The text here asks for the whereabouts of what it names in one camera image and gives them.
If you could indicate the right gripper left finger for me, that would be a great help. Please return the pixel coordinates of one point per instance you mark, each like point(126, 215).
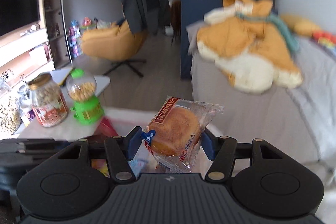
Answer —
point(119, 152)

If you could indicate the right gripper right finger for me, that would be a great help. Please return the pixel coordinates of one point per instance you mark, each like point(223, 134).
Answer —
point(221, 152)

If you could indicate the meat floss bun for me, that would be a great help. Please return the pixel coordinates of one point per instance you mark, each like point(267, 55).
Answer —
point(177, 128)

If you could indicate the pink gift box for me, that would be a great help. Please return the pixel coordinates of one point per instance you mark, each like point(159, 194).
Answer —
point(122, 121)

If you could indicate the large glass nut jar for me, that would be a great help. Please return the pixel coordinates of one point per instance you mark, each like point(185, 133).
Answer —
point(9, 110)

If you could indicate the purple paper cup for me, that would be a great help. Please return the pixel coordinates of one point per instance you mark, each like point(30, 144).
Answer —
point(27, 115)

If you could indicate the green candy dispenser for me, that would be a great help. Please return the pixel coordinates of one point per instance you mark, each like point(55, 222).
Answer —
point(81, 87)

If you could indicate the peanut jar gold lid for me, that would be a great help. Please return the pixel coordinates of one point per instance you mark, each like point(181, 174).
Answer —
point(47, 100)

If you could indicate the grey sofa cover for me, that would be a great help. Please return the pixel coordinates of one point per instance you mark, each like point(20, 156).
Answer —
point(300, 121)

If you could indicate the orange plush corgi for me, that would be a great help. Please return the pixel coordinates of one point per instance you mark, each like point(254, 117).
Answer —
point(250, 45)

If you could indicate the yellow armchair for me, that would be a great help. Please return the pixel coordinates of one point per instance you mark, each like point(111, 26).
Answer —
point(116, 44)

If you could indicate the dark jacket on chair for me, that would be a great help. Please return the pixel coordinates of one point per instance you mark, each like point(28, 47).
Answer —
point(146, 15)

